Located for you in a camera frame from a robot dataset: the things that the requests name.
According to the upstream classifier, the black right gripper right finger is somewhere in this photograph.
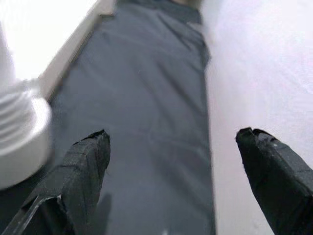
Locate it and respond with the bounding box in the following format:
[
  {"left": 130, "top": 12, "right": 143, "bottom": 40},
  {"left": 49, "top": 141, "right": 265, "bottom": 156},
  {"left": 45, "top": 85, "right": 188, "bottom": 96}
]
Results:
[{"left": 235, "top": 126, "right": 313, "bottom": 235}]

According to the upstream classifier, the black tablecloth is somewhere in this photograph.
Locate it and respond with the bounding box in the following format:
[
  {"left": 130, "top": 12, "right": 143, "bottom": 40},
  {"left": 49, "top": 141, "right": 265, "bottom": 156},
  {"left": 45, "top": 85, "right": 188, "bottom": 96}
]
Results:
[{"left": 0, "top": 0, "right": 217, "bottom": 235}]

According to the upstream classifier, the white plastic table leg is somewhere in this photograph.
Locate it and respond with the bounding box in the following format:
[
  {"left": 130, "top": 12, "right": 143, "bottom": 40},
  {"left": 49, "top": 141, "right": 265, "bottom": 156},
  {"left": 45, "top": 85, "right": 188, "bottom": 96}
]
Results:
[{"left": 0, "top": 22, "right": 52, "bottom": 157}]

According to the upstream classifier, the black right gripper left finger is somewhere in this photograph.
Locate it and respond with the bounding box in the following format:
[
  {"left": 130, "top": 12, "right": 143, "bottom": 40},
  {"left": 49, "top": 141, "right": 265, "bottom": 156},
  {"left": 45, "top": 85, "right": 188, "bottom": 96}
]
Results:
[{"left": 0, "top": 129, "right": 111, "bottom": 235}]

